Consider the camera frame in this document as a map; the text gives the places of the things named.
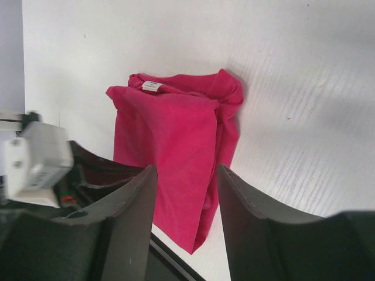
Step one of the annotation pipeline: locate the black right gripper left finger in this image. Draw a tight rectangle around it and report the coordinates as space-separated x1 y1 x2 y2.
1 166 157 280

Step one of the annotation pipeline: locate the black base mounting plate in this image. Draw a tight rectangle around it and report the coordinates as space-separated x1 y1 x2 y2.
145 234 205 281

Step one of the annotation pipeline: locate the pink t shirt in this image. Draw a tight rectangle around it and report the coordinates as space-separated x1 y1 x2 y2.
106 69 244 253

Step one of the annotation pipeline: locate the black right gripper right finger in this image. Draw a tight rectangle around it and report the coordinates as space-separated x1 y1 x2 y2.
217 165 374 280

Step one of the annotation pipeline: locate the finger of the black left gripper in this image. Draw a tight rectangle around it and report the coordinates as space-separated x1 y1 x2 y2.
55 172 141 218
69 140 144 175

